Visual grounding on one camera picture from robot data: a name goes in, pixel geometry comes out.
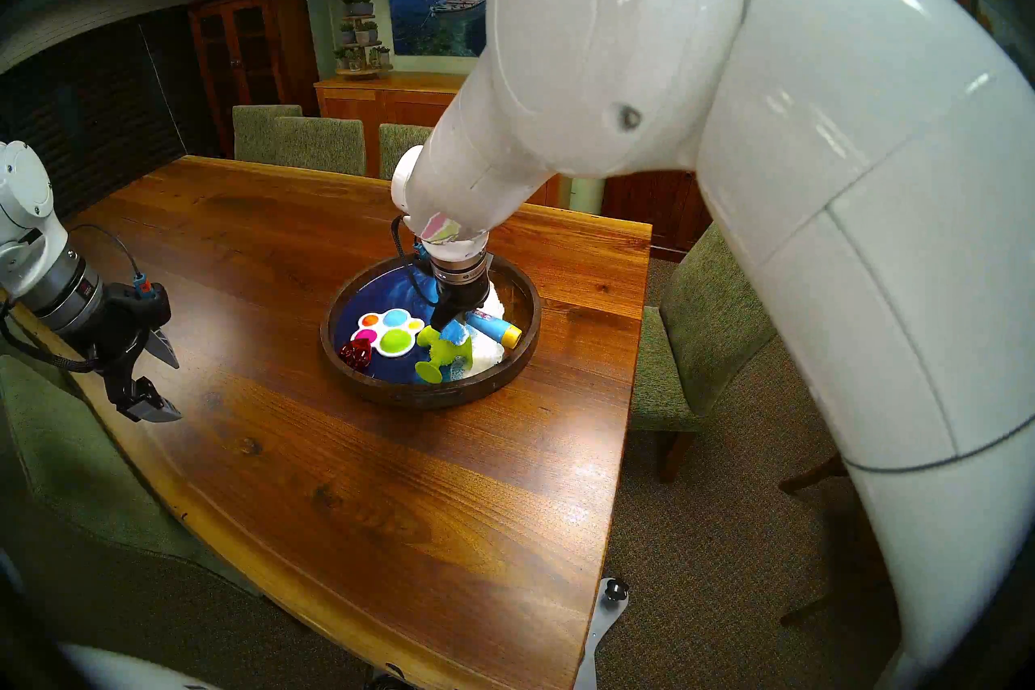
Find wooden glass door cabinet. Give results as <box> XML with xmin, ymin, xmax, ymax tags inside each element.
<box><xmin>188</xmin><ymin>0</ymin><xmax>318</xmax><ymax>156</ymax></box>

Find tiered stand with potted plants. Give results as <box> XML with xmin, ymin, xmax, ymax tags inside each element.
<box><xmin>333</xmin><ymin>0</ymin><xmax>392</xmax><ymax>80</ymax></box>

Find thick black braided cable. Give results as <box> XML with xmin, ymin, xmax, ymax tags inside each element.
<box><xmin>0</xmin><ymin>300</ymin><xmax>106</xmax><ymax>374</ymax></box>

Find light wooden sideboard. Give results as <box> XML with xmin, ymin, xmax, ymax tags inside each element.
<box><xmin>314</xmin><ymin>72</ymin><xmax>563</xmax><ymax>208</ymax></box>

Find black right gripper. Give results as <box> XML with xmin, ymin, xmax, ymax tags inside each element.
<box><xmin>429</xmin><ymin>271</ymin><xmax>492</xmax><ymax>333</ymax></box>

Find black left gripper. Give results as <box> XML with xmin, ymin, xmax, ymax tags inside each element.
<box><xmin>79</xmin><ymin>283</ymin><xmax>183</xmax><ymax>424</ymax></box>

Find blue tube toy yellow cap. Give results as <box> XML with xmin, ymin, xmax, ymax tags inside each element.
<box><xmin>440</xmin><ymin>309</ymin><xmax>523</xmax><ymax>350</ymax></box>

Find thin black cable teal plug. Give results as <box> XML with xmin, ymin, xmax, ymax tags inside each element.
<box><xmin>69</xmin><ymin>224</ymin><xmax>154</xmax><ymax>300</ymax></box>

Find round wooden blue resin tray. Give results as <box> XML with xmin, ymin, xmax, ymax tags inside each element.
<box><xmin>320</xmin><ymin>252</ymin><xmax>543</xmax><ymax>410</ymax></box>

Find dark wooden chair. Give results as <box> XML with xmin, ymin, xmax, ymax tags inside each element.
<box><xmin>780</xmin><ymin>454</ymin><xmax>890</xmax><ymax>629</ymax></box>

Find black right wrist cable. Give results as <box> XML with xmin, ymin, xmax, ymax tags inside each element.
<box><xmin>391</xmin><ymin>214</ymin><xmax>441</xmax><ymax>309</ymax></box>

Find green upholstered dining chair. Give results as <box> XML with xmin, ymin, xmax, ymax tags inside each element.
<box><xmin>275</xmin><ymin>116</ymin><xmax>366</xmax><ymax>177</ymax></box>
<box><xmin>378</xmin><ymin>123</ymin><xmax>433</xmax><ymax>181</ymax></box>
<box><xmin>631</xmin><ymin>221</ymin><xmax>777</xmax><ymax>483</ymax></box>
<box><xmin>233</xmin><ymin>104</ymin><xmax>303</xmax><ymax>164</ymax></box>
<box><xmin>0</xmin><ymin>353</ymin><xmax>264</xmax><ymax>596</ymax></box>

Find lime green suction cup toy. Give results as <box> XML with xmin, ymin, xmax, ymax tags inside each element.
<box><xmin>415</xmin><ymin>325</ymin><xmax>474</xmax><ymax>384</ymax></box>

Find white multicolour pop bubble toy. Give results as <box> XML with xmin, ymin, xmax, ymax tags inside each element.
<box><xmin>350</xmin><ymin>308</ymin><xmax>426</xmax><ymax>358</ymax></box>

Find white metal bracket black knob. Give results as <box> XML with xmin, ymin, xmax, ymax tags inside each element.
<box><xmin>574</xmin><ymin>577</ymin><xmax>630</xmax><ymax>690</ymax></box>

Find dark window blind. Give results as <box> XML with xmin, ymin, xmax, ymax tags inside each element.
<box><xmin>0</xmin><ymin>21</ymin><xmax>221</xmax><ymax>216</ymax></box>

